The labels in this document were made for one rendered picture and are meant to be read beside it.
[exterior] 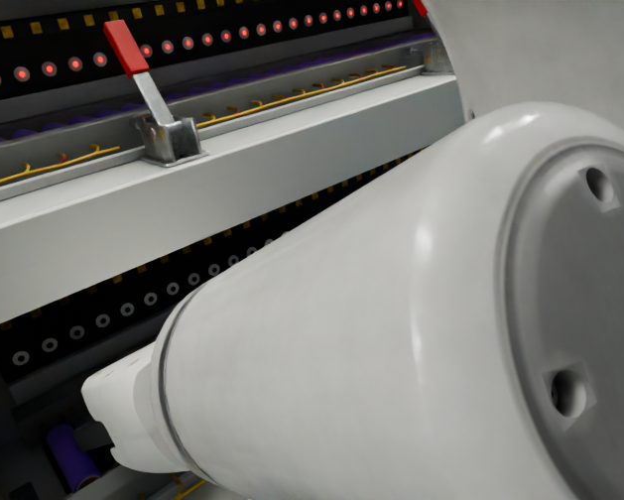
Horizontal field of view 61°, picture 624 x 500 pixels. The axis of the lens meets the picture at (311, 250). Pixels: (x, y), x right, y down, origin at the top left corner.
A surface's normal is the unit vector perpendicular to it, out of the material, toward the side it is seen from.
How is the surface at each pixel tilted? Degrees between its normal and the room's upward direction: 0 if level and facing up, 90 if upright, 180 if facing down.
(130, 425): 90
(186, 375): 63
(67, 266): 111
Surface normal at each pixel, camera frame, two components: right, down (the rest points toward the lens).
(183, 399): -0.85, 0.11
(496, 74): -0.77, 0.56
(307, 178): 0.63, 0.24
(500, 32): -0.61, 0.75
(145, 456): -0.59, 0.48
